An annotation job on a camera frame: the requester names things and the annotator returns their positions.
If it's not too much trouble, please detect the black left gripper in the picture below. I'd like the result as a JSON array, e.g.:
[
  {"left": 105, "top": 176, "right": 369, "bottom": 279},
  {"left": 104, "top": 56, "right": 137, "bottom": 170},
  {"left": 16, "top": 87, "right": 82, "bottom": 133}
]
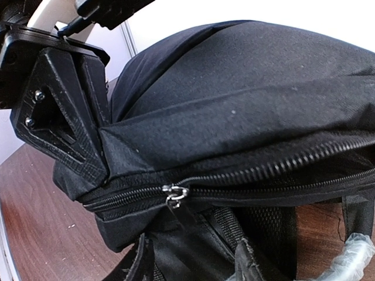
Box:
[{"left": 1, "top": 23, "right": 111, "bottom": 186}]

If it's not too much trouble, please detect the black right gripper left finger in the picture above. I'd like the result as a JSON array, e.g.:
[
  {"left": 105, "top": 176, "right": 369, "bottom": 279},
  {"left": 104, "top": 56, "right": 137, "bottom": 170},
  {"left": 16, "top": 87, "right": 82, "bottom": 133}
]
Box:
[{"left": 103, "top": 234, "right": 154, "bottom": 281}]

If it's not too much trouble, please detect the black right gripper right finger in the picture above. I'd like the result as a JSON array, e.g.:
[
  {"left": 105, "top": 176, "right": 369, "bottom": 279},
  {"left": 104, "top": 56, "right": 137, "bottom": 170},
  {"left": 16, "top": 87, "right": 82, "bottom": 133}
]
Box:
[{"left": 234, "top": 238, "right": 281, "bottom": 281}]

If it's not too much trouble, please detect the black student backpack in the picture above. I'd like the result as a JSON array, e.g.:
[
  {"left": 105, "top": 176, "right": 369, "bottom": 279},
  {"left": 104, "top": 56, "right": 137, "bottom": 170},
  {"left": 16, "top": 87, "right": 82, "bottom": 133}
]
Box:
[{"left": 53, "top": 20, "right": 374, "bottom": 280}]

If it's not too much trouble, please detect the left aluminium frame post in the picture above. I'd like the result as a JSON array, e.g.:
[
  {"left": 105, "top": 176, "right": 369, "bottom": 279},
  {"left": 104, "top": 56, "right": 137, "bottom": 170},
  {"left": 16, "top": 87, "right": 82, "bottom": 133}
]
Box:
[{"left": 120, "top": 20, "right": 138, "bottom": 57}]

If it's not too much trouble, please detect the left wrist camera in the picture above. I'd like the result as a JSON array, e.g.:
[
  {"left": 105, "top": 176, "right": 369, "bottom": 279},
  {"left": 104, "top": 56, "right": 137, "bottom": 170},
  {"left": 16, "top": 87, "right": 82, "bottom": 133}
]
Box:
[{"left": 28, "top": 0, "right": 156, "bottom": 44}]

